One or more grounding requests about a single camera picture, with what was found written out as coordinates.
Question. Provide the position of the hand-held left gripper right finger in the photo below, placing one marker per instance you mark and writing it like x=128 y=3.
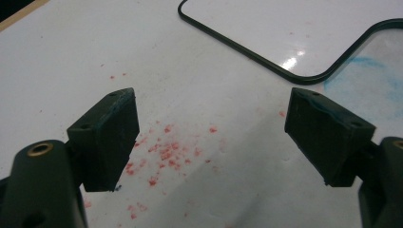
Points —
x=326 y=139

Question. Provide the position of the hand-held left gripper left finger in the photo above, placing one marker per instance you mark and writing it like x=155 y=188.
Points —
x=104 y=139

